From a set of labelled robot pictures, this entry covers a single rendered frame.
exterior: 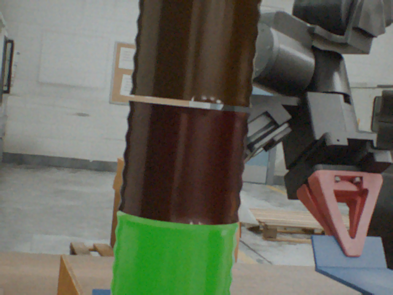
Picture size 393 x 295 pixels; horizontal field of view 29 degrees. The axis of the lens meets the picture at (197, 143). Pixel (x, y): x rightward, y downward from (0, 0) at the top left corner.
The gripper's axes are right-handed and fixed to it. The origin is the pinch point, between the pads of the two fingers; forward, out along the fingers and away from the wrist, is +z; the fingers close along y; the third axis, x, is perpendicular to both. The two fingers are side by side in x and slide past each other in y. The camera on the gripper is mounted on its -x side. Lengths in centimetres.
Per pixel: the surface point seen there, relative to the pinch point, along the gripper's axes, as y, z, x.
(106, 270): -33.6, -8.7, -15.3
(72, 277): -1.8, 2.2, -24.8
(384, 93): 23.5, -1.7, -9.6
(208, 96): 41, 10, -28
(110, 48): -855, -607, 175
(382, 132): 22.5, 0.5, -9.6
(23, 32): -859, -622, 52
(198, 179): 39.4, 12.2, -27.9
